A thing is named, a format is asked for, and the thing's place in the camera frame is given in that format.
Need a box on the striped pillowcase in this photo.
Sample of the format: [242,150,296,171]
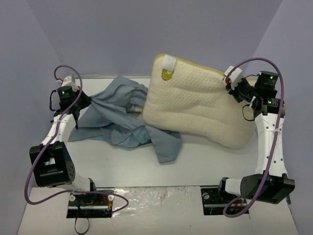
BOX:
[69,76,182,164]

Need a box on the white pillow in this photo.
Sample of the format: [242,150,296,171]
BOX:
[142,54,256,149]

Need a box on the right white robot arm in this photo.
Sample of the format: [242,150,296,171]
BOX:
[217,69,295,204]

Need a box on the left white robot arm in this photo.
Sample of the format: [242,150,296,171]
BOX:
[29,85,99,205]

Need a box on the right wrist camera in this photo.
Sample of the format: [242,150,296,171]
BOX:
[223,66,244,90]

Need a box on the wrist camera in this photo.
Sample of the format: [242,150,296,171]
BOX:
[61,75,80,92]
[223,66,244,90]

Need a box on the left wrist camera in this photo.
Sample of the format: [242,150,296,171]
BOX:
[61,75,80,92]

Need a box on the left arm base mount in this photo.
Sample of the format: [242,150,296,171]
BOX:
[67,188,114,218]

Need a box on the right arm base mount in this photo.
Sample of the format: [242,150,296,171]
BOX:
[201,186,247,216]

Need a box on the thin black cable loop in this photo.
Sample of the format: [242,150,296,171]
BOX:
[73,216,90,235]

